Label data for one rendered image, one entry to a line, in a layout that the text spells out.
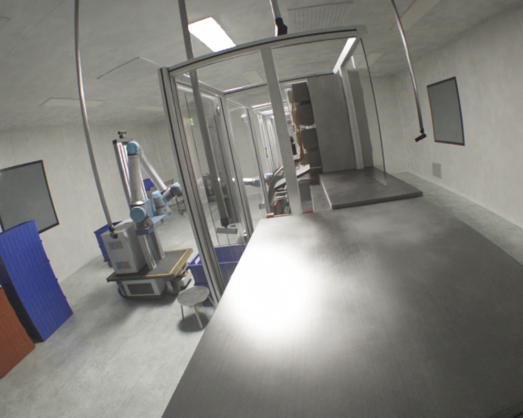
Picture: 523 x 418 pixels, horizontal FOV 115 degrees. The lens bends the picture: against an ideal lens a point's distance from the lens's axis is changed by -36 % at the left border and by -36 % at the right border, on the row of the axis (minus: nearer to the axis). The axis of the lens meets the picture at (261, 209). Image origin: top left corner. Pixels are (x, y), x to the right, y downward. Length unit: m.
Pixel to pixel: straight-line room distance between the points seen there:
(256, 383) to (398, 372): 0.16
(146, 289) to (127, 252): 0.45
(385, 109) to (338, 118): 5.95
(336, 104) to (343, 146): 0.24
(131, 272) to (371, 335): 2.86
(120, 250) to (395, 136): 6.77
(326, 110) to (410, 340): 1.28
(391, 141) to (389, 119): 0.60
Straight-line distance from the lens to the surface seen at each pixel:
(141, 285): 2.98
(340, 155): 1.48
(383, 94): 7.43
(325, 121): 1.46
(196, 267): 2.52
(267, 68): 0.95
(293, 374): 0.32
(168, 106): 1.03
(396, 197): 0.89
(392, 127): 7.42
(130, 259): 2.98
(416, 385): 0.31
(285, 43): 0.98
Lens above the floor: 1.41
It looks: 15 degrees down
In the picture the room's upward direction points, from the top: 11 degrees counter-clockwise
